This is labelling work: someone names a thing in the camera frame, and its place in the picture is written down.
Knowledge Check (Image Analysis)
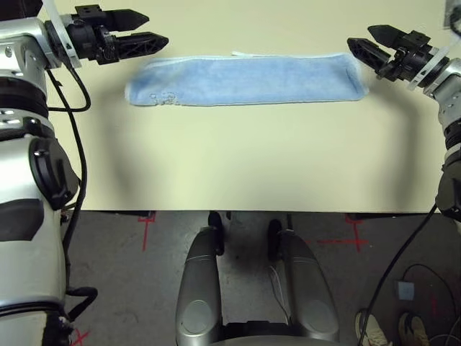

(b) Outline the black floor cable loop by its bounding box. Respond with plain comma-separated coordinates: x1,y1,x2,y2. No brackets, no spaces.
401,264,461,346

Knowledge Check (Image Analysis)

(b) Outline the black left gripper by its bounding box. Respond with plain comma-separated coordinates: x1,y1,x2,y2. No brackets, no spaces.
57,4,169,66

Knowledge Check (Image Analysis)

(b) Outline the small grey floor box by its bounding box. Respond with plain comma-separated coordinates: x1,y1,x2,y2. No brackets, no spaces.
395,280,415,300

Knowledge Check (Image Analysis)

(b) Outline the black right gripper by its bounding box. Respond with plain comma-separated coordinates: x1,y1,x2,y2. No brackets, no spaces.
346,24,439,86

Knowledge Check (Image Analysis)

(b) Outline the black table foot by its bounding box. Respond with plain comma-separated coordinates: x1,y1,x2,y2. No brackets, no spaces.
104,210,156,218

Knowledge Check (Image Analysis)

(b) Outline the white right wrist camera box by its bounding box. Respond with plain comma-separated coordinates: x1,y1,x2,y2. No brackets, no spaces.
408,0,461,94

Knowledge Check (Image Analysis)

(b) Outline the thin white wire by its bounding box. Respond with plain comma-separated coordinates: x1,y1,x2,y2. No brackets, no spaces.
269,265,291,324

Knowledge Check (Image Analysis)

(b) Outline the grey robot waist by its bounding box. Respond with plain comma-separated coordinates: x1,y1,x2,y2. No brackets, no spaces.
176,320,339,346

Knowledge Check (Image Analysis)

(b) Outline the light blue terry towel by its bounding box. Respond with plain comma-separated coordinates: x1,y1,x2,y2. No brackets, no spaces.
124,51,369,108

